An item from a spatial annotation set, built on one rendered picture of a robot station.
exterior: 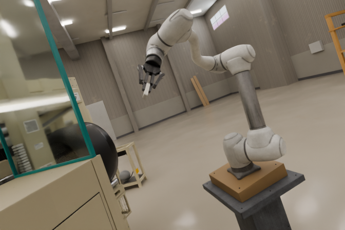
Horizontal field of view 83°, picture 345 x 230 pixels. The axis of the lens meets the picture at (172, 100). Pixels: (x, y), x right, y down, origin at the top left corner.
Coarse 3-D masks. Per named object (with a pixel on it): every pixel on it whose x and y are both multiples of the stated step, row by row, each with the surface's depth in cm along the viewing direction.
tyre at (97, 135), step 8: (88, 128) 144; (96, 128) 148; (96, 136) 141; (104, 136) 147; (96, 144) 136; (104, 144) 142; (112, 144) 149; (96, 152) 133; (104, 152) 139; (112, 152) 146; (104, 160) 137; (112, 160) 145; (112, 168) 145; (112, 176) 149
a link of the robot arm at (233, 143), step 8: (232, 136) 134; (240, 136) 133; (224, 144) 136; (232, 144) 131; (240, 144) 129; (232, 152) 132; (240, 152) 128; (232, 160) 134; (240, 160) 130; (248, 160) 128
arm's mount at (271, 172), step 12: (264, 168) 131; (276, 168) 126; (216, 180) 143; (228, 180) 134; (240, 180) 129; (252, 180) 124; (264, 180) 123; (276, 180) 126; (228, 192) 130; (240, 192) 118; (252, 192) 120
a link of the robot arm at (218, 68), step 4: (212, 56) 134; (216, 56) 134; (220, 56) 132; (216, 60) 133; (220, 60) 131; (216, 64) 133; (220, 64) 132; (216, 68) 134; (220, 68) 133; (224, 68) 133; (212, 72) 140; (216, 72) 139; (220, 72) 141
